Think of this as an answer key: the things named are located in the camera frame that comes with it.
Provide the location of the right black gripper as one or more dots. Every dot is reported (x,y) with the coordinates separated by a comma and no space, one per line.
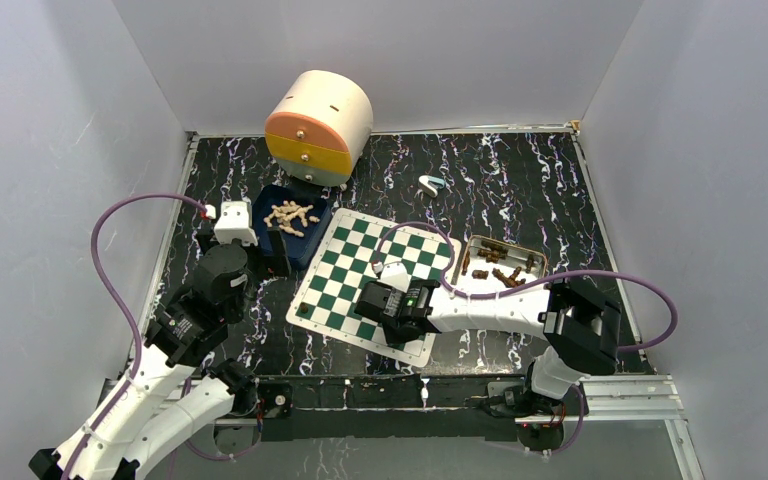
(394,337)

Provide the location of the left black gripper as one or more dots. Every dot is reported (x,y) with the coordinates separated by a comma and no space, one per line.
(275,263)

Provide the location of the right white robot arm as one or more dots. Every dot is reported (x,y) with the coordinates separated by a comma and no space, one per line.
(579,324)

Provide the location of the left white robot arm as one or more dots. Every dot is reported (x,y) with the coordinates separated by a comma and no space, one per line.
(127,436)

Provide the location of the green white chess board mat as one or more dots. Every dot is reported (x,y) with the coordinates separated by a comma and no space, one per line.
(341,266)

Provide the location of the pile of light chess pieces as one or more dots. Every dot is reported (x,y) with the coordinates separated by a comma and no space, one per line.
(292,218)

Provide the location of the dark blue plastic bin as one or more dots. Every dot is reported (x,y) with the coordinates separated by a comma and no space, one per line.
(300,251)

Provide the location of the small white blue clip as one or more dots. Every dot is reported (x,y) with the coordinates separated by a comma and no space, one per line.
(431,186)

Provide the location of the round drawer cabinet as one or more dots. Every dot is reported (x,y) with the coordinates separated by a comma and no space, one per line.
(319,129)

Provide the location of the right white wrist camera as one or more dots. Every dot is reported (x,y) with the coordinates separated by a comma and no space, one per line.
(389,272)

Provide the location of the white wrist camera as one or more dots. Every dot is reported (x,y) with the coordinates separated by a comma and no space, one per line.
(234,223)
(389,272)

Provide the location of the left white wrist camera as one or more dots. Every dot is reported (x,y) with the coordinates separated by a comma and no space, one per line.
(234,223)

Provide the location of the black base frame rail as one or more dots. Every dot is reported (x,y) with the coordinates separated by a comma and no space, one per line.
(491,408)

